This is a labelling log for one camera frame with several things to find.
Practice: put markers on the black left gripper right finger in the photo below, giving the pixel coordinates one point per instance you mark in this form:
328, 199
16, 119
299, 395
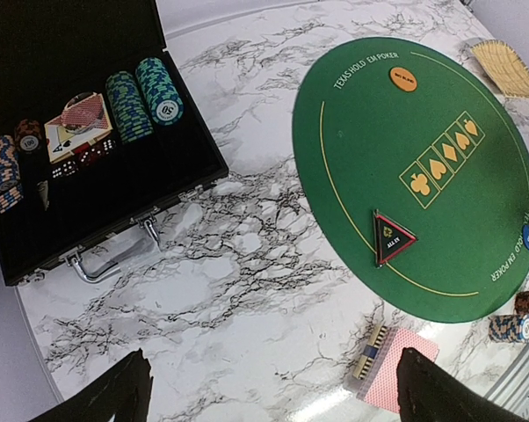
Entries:
426, 392

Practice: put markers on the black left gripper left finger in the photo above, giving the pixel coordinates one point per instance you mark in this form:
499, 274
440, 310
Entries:
122, 393

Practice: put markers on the blue tan 10 chip stack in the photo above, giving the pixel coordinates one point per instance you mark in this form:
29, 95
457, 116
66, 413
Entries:
509, 328

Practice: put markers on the orange big blind button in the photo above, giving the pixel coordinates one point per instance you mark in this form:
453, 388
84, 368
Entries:
403, 79

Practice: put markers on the green round poker mat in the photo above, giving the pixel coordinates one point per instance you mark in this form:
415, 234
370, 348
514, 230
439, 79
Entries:
446, 161

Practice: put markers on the black triangular all-in marker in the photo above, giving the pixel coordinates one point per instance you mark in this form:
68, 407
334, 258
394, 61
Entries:
391, 238

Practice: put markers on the small silver case keys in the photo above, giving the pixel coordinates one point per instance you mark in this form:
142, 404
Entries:
42, 190

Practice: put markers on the red dice set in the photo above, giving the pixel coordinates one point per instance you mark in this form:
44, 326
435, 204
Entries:
85, 156

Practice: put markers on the tan blue chip row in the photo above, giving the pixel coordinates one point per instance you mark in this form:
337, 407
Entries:
11, 191

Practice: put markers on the dark green chip row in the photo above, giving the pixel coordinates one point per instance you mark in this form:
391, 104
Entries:
130, 114

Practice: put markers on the black poker chip case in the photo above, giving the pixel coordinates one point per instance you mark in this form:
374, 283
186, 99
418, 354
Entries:
51, 51

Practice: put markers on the boxed playing card deck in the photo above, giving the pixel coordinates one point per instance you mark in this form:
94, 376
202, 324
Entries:
62, 144

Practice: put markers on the clear round dealer button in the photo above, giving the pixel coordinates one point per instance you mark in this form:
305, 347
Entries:
83, 111

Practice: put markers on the teal 50 chip row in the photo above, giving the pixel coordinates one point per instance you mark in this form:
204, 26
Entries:
161, 95

